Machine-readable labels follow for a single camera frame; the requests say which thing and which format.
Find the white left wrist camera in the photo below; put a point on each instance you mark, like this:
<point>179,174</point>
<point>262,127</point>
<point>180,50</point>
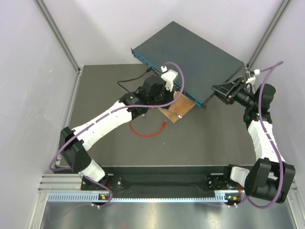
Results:
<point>168,76</point>

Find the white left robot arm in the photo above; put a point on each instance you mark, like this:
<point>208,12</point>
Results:
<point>156,92</point>

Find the wooden board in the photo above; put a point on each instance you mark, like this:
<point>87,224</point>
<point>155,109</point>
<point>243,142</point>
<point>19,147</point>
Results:
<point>178,109</point>

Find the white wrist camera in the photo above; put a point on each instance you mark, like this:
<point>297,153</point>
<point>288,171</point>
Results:
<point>251,76</point>
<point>168,76</point>

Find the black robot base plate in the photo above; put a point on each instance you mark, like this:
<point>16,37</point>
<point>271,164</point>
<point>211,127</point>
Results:
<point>201,178</point>

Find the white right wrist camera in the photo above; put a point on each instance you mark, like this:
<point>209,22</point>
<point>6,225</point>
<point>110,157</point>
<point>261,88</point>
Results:
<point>251,76</point>

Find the teal network switch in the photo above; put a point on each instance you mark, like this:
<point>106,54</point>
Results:
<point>202,63</point>

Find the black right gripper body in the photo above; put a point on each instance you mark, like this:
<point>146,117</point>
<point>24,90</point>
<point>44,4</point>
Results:
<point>242,96</point>

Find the aluminium frame rail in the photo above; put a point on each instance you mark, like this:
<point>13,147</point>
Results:
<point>61,41</point>

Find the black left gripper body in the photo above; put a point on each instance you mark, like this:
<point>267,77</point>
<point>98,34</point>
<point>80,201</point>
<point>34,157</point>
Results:
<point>164,97</point>

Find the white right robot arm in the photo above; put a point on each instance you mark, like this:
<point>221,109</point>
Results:
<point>270,177</point>

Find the grey slotted cable duct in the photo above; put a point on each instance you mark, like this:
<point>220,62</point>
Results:
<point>101,197</point>

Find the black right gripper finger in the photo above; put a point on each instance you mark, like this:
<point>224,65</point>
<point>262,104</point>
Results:
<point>223,91</point>
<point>237,81</point>

